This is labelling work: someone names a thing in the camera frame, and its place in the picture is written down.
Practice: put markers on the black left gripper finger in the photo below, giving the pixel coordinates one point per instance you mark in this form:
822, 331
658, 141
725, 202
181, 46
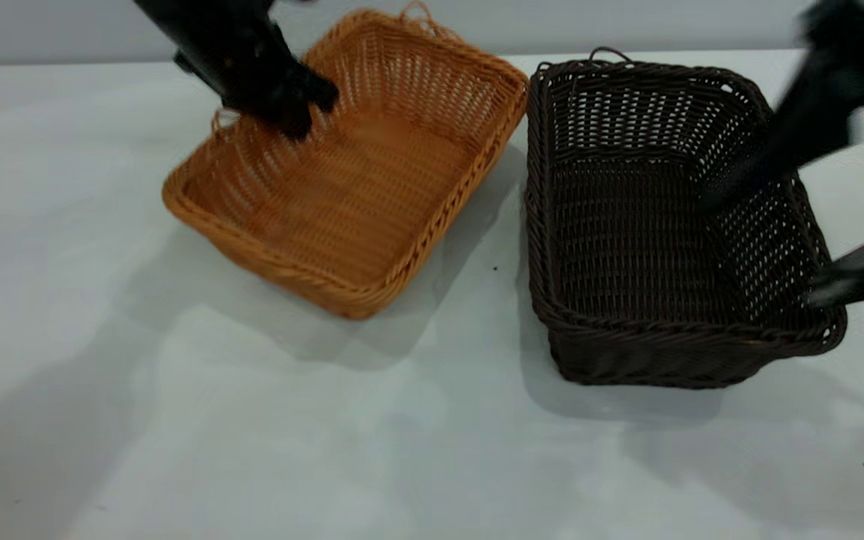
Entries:
321, 91
295, 124

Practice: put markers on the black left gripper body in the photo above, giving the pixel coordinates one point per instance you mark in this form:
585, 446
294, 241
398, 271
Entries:
248, 71

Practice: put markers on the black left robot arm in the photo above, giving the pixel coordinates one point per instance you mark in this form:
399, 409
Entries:
199, 19

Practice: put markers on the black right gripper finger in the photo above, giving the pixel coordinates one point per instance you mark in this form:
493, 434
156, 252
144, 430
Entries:
863, 274
784, 142

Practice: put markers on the orange-brown wicker basket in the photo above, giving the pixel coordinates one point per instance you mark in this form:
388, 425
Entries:
372, 195

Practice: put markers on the dark brown wicker basket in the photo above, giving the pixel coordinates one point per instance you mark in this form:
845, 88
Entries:
627, 247

